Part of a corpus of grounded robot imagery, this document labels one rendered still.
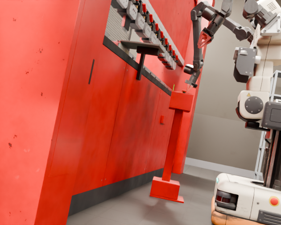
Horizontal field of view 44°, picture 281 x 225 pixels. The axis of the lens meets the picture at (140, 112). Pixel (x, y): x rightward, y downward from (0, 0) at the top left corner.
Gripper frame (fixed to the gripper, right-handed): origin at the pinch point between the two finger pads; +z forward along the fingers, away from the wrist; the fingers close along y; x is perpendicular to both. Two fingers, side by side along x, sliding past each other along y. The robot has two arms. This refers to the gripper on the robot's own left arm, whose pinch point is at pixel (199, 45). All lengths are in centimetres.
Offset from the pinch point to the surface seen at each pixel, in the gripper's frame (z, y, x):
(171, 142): 58, -62, 16
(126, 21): 10, -20, -53
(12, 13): 46, 88, -44
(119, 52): 31.0, 18.1, -29.1
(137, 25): 6, -37, -51
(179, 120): 42, -62, 10
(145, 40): 7, -74, -53
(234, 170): 55, -409, 97
